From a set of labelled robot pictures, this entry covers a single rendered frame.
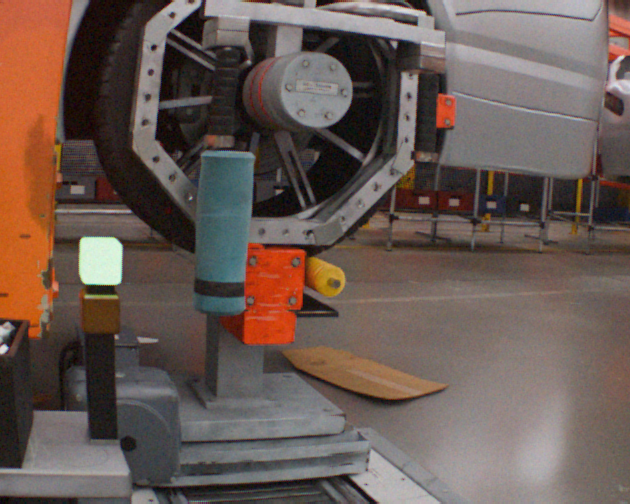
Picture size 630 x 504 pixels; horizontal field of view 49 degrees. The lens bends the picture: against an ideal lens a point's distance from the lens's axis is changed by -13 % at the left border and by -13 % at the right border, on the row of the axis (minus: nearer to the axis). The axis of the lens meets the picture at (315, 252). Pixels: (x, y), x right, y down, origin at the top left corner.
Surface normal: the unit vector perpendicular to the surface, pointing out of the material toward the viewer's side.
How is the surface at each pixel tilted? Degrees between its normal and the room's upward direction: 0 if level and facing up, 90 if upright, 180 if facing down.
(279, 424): 90
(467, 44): 90
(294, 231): 90
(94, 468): 0
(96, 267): 90
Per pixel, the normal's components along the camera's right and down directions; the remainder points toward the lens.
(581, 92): 0.46, 0.17
